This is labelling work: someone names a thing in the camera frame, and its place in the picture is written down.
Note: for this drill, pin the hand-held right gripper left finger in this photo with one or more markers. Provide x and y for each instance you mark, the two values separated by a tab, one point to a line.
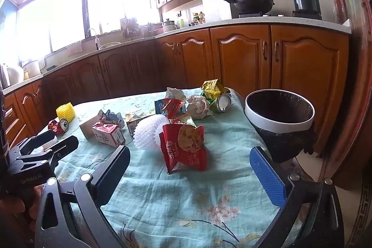
113	175

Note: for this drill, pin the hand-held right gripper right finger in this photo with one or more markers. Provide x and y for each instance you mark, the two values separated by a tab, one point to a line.
267	175

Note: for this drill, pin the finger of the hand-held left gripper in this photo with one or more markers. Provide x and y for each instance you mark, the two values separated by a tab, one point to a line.
48	136
64	147

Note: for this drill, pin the white bin with black bag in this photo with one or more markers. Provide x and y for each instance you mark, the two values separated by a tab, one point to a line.
279	123

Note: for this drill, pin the crushed green can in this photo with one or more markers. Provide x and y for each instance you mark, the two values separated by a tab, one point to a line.
223	102

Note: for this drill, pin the person's left hand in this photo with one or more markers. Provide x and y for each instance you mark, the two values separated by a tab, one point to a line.
20	207

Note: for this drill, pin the crushed red can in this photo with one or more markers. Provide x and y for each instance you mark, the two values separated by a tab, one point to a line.
56	126

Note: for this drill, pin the yellow foam fruit net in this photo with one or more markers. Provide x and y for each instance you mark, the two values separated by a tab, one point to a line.
66	113

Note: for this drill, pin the small cardboard box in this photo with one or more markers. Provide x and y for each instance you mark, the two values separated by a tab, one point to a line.
87	127

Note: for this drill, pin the pink milk carton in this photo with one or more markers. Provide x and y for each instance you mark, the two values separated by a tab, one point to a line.
106	133

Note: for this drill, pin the small beige drink carton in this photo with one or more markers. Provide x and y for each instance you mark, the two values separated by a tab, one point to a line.
130	126

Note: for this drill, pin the white foam fruit net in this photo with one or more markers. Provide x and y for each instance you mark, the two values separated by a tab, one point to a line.
148	133

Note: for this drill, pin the crumpled blue white wrapper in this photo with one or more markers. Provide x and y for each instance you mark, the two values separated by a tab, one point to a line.
112	118

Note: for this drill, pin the teal floral tablecloth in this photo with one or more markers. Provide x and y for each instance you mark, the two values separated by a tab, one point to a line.
174	201

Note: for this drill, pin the white jar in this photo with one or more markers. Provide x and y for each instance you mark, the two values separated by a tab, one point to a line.
16	73

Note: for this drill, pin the silver kettle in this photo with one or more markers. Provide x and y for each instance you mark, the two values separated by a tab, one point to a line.
4	76

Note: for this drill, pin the red cookie packet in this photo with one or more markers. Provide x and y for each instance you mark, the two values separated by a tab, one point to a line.
186	155

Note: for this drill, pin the red blue snack packet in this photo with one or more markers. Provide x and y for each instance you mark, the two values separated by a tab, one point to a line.
171	107

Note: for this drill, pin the green red flat packet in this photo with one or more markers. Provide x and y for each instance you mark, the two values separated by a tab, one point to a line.
186	121

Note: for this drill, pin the crumpled white paper ball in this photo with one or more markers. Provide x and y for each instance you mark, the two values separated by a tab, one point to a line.
199	107

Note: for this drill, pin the crumpled grey paper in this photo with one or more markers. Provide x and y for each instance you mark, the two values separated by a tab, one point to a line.
175	93

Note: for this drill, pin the yellow green snack bag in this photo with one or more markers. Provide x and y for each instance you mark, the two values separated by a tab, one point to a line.
212	88

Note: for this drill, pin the kitchen faucet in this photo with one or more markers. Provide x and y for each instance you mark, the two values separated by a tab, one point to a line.
95	38

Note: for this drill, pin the wooden base cabinets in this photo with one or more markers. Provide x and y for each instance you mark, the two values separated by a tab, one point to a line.
241	56

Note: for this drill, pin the kitchen window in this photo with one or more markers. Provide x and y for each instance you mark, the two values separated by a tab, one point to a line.
66	12

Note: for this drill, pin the dish rack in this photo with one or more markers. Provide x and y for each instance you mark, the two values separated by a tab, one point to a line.
129	28

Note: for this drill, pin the white pot with lid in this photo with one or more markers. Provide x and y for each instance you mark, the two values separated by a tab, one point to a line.
168	25

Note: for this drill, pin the gas stove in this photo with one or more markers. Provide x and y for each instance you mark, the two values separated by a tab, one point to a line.
305	15

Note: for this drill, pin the group of condiment bottles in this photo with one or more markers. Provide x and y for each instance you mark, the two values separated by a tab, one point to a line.
197	18

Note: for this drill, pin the dark pot with lid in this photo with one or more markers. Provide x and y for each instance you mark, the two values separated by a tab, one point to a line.
306	1

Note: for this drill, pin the wooden door frame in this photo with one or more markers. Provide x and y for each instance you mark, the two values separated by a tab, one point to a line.
357	62

